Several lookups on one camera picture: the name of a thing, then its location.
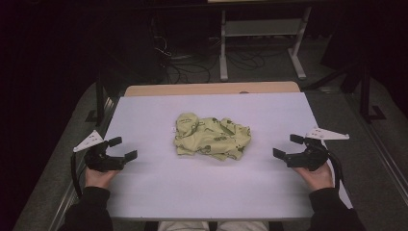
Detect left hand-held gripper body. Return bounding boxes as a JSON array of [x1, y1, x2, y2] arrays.
[[72, 129, 126, 173]]

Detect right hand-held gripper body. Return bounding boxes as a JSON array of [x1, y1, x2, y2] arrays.
[[285, 127, 350, 172]]

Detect yellow-green printed garment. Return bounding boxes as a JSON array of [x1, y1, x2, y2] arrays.
[[173, 112, 252, 162]]

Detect person's left hand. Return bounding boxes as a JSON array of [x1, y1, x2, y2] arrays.
[[84, 167, 120, 191]]

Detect person's right hand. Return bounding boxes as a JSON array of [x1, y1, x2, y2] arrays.
[[293, 162, 335, 193]]

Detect black metal stand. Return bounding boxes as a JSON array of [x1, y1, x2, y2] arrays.
[[84, 75, 114, 127], [302, 59, 388, 125]]

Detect wooden table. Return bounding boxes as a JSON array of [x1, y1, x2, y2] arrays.
[[123, 81, 301, 97]]

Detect right hand-held gripper black cable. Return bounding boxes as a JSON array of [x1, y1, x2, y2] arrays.
[[320, 142, 344, 191]]

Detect hand-held gripper black cable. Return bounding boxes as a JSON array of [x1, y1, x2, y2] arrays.
[[70, 151, 85, 199], [320, 142, 344, 191]]

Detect left hand-held gripper black cable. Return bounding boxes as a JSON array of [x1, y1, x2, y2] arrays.
[[70, 151, 85, 199]]

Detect black floor cables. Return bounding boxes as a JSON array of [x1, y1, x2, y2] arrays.
[[150, 15, 290, 85]]

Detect white metal table frame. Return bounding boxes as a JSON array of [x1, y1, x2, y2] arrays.
[[218, 5, 313, 83]]

